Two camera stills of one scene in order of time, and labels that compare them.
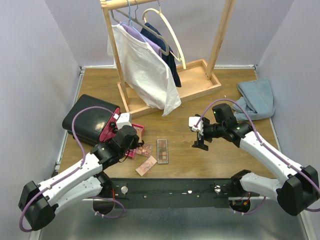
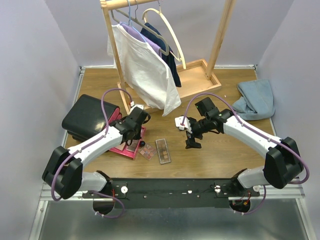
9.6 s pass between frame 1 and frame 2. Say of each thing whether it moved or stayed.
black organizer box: stayed
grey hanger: stayed
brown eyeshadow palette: stayed
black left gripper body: moved
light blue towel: stayed
